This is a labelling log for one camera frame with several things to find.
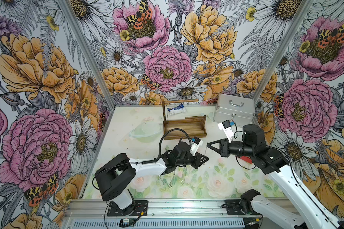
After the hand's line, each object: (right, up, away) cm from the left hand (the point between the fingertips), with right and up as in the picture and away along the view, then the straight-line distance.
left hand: (206, 162), depth 78 cm
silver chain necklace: (-25, -13, +5) cm, 29 cm away
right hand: (-2, +10, -13) cm, 16 cm away
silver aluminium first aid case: (+29, +29, +23) cm, 47 cm away
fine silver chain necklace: (-11, -10, +7) cm, 17 cm away
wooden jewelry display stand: (-1, +17, +32) cm, 36 cm away
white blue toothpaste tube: (-14, +31, +38) cm, 50 cm away
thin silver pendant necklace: (-19, -14, +4) cm, 24 cm away
